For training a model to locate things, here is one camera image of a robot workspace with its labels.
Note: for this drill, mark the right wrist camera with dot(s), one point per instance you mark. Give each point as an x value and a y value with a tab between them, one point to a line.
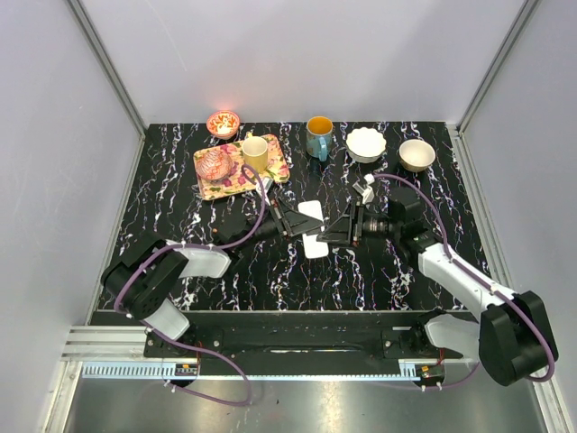
364	188

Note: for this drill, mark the white remote control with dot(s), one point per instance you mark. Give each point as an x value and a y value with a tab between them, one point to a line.
313	249

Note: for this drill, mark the blue butterfly mug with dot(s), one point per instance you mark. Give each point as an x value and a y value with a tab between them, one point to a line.
319	137

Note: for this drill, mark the cream yellow cup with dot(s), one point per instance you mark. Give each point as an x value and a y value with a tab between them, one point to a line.
255	153

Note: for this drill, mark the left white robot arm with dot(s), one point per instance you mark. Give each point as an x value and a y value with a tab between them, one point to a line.
146	272

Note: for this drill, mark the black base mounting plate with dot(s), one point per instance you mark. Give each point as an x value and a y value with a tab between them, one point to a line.
311	344

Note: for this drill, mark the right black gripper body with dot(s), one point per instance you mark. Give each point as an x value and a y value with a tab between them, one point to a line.
376	225

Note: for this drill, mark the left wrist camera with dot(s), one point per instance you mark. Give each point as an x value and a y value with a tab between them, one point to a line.
262	187

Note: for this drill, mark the white scalloped bowl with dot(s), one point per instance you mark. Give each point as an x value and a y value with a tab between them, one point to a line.
365	145

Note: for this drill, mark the aluminium frame post right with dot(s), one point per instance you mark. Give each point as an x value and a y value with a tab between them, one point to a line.
521	20

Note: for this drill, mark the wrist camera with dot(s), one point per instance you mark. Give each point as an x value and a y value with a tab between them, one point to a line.
364	188
262	187

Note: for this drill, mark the aluminium frame post left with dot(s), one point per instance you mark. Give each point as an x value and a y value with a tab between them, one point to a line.
96	45

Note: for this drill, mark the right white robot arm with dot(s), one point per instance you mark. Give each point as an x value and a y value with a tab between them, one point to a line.
510	335

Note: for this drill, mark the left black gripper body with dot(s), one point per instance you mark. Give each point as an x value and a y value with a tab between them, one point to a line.
277	216

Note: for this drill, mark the pink glass bowl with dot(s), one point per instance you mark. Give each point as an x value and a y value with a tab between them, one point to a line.
214	165

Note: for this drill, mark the aluminium frame post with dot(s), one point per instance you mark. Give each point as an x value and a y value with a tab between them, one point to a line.
521	20
96	45

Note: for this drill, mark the cream floral small bowl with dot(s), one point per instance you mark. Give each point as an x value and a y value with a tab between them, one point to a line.
416	155

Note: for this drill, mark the red orange patterned bowl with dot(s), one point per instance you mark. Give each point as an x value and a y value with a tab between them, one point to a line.
223	124

